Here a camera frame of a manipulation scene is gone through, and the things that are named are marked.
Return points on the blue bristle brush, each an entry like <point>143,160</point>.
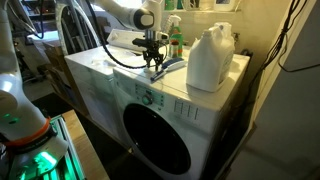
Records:
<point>171,64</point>

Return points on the green spray bottle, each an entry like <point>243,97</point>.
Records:
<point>176,40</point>

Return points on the dark wrist camera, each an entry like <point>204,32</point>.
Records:
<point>139,42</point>

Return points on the dark storage shelf unit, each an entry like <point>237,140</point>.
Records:
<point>45,15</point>

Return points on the white metal rack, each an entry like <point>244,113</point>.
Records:
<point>71,30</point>

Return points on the white plastic tub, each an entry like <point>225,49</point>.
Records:
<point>43,36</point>

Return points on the white box with blue label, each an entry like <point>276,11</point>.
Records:
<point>224,4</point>

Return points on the dark round washer door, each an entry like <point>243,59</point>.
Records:
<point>156,140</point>

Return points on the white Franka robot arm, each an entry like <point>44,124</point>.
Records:
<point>20,110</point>

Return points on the wall water valve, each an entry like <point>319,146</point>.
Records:
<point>237,36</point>

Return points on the washer control knob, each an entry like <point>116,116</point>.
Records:
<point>147,99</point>

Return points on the wooden board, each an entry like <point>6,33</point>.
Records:
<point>83,146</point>

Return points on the green-lit robot base frame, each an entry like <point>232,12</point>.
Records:
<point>71,166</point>

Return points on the white top-load dryer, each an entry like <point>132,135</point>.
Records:
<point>90,86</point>

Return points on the white wall shelf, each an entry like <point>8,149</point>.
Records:
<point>206,11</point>

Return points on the green bottle on shelf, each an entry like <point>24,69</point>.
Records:
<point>169,4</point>

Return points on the teal bottle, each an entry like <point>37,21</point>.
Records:
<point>180,3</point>

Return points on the large white plastic jug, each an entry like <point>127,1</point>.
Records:
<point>208,63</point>

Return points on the white front-load washing machine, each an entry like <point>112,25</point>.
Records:
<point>206,133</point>

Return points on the brown cardboard box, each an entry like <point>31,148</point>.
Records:
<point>56,63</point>

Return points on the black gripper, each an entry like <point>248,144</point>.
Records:
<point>152,46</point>

